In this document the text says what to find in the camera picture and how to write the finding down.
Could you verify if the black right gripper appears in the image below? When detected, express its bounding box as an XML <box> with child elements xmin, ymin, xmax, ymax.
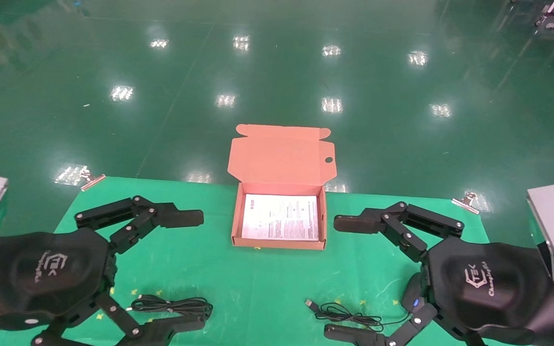
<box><xmin>324</xmin><ymin>201</ymin><xmax>554</xmax><ymax>346</ymax></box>

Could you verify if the white printed instruction sheet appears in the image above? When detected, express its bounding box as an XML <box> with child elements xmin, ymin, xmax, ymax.
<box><xmin>241</xmin><ymin>194</ymin><xmax>319</xmax><ymax>241</ymax></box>

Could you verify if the green table cloth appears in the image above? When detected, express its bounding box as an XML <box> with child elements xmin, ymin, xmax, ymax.
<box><xmin>0</xmin><ymin>176</ymin><xmax>530</xmax><ymax>346</ymax></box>

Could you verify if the metal table clamp clip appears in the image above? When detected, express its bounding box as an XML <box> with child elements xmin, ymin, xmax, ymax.
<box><xmin>81</xmin><ymin>168</ymin><xmax>106</xmax><ymax>191</ymax></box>
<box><xmin>452</xmin><ymin>191</ymin><xmax>479</xmax><ymax>214</ymax></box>

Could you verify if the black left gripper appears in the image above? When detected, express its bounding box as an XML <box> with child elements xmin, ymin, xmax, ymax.
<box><xmin>0</xmin><ymin>196</ymin><xmax>206</xmax><ymax>346</ymax></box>

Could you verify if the open cardboard box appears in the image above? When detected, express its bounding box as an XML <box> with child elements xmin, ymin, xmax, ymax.
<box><xmin>227</xmin><ymin>124</ymin><xmax>337</xmax><ymax>250</ymax></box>

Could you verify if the black usb cable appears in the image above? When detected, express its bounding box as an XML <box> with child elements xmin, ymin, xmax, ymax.
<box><xmin>305</xmin><ymin>274</ymin><xmax>431</xmax><ymax>333</ymax></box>

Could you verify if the black data cable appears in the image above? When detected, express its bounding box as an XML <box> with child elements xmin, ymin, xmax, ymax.
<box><xmin>127</xmin><ymin>295</ymin><xmax>214</xmax><ymax>321</ymax></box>

